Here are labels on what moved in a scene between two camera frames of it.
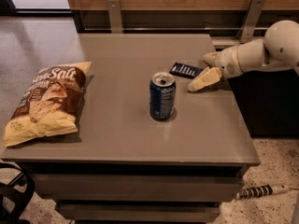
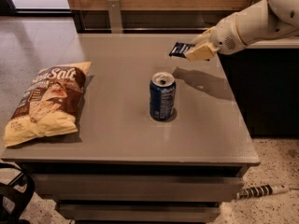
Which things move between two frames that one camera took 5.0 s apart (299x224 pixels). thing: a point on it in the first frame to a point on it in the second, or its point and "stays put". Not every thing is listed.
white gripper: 226,63 to 222,38
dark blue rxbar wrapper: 184,70 to 179,49
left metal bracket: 116,19 stays put
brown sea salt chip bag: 50,105 stays put
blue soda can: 163,89 stays put
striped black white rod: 262,190 stays put
